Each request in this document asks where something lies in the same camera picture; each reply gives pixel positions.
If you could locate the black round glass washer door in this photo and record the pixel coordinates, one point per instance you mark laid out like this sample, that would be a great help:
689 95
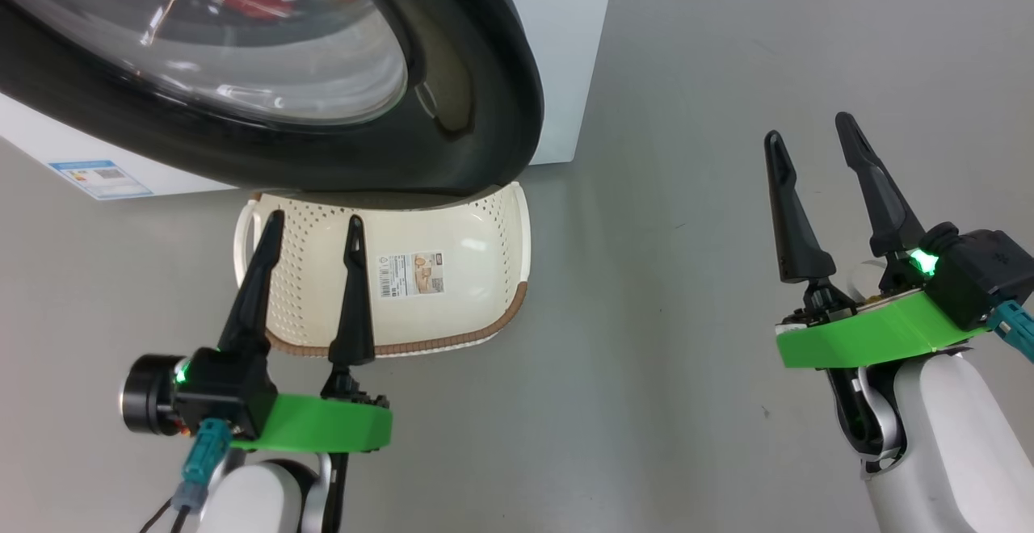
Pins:
477 113

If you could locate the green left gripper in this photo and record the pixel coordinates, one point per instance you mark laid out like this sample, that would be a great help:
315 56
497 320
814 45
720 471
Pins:
331 424

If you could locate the white front-load washing machine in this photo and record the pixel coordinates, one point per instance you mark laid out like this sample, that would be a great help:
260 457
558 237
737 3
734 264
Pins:
582 48

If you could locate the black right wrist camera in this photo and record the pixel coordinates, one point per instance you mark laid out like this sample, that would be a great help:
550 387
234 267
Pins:
981 274

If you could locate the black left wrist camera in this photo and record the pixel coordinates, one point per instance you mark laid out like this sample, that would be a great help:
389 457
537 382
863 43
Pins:
218 392

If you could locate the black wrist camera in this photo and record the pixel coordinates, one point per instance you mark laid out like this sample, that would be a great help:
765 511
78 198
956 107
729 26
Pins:
981 274
218 392

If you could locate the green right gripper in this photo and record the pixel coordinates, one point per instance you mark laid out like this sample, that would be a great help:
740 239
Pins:
864 335

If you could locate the cream perforated laundry basket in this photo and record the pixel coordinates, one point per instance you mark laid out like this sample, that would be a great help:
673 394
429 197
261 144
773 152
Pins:
452 315

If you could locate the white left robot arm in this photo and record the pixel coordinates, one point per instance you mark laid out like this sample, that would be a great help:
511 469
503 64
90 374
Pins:
250 501

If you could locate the basket barcode label sticker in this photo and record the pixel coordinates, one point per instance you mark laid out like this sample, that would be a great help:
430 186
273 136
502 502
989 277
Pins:
410 274

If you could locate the blue energy label sticker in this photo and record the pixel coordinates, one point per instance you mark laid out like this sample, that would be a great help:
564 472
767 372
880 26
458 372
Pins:
101 179

